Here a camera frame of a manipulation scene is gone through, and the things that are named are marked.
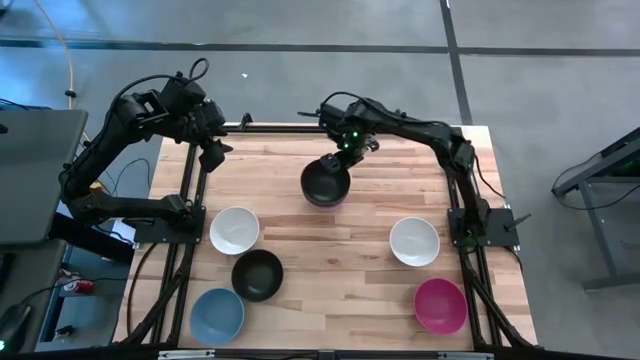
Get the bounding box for pink bowl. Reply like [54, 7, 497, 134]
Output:
[413, 277, 469, 336]

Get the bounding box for grey metal stand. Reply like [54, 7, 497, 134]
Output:
[551, 126, 640, 292]

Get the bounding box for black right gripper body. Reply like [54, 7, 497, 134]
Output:
[333, 124, 380, 156]

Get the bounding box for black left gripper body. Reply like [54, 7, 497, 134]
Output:
[198, 138, 226, 164]

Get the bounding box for tan cable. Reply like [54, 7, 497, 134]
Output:
[32, 0, 77, 111]

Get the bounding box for grey side table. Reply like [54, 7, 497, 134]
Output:
[0, 109, 90, 246]

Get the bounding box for red drink can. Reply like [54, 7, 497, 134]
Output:
[63, 279, 95, 296]

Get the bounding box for white bowl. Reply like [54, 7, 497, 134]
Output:
[208, 205, 261, 257]
[388, 215, 442, 268]

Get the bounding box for black computer mouse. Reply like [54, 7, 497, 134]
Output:
[0, 302, 32, 354]

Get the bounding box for dark grey desk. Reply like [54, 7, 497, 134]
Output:
[0, 238, 69, 354]

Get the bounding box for silver bracket plate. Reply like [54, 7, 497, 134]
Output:
[437, 351, 496, 360]
[159, 349, 216, 360]

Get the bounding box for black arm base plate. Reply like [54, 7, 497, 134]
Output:
[447, 206, 521, 250]
[132, 205, 207, 246]

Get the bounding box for blue bowl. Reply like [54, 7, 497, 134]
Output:
[189, 287, 246, 348]

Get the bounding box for black clamp lever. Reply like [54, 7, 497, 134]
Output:
[503, 213, 533, 233]

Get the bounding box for black bowl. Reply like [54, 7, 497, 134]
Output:
[230, 248, 285, 303]
[299, 158, 352, 206]

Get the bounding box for black aluminium table frame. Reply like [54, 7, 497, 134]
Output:
[110, 122, 541, 360]

